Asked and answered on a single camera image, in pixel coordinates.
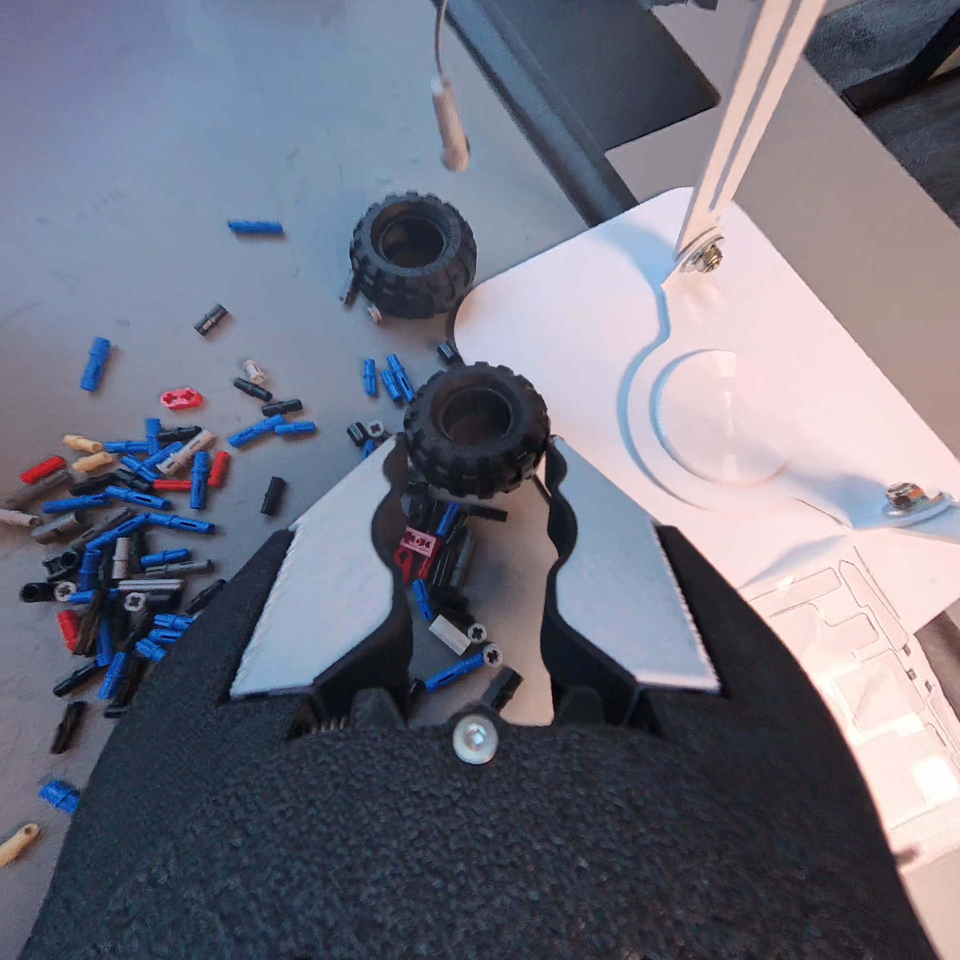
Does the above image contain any black toy tire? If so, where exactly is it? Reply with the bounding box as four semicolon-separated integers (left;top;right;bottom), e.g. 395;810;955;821
401;362;550;501
348;194;478;319

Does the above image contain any white booklet stand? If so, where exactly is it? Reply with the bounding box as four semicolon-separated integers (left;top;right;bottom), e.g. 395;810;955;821
431;0;960;601

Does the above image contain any pile of small toy parts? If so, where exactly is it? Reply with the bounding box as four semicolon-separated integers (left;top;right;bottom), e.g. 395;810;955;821
0;353;526;871

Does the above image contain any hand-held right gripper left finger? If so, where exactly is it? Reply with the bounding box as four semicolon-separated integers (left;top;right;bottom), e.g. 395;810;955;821
228;447;411;700

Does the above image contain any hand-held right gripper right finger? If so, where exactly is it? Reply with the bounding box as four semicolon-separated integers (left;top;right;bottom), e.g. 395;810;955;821
537;438;723;696

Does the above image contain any white sticker sheet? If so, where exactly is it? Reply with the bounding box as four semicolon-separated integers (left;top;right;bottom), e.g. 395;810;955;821
743;555;960;871

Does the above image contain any grey desk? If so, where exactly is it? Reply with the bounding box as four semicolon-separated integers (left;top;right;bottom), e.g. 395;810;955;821
0;0;960;960

